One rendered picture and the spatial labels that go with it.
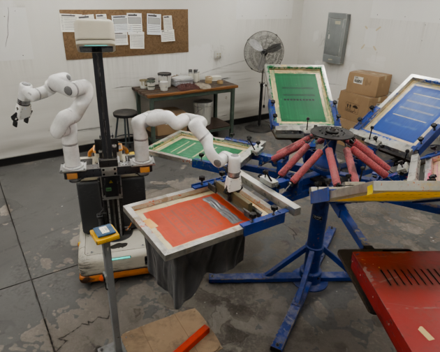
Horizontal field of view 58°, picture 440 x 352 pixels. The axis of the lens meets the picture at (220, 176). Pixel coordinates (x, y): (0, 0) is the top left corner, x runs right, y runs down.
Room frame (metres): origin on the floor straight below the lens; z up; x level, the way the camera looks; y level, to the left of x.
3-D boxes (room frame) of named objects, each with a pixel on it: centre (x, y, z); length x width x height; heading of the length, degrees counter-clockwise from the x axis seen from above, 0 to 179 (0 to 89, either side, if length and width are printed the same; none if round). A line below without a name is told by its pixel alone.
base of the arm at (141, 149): (2.45, 0.53, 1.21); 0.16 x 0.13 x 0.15; 17
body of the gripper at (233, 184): (2.18, -0.08, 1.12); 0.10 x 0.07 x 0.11; 124
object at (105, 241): (1.84, 0.63, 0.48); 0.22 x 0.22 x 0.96; 34
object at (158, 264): (1.89, 0.34, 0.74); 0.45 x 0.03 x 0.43; 34
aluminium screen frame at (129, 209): (2.06, 0.10, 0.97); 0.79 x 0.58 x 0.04; 124
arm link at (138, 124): (2.45, 0.52, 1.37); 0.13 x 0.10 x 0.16; 157
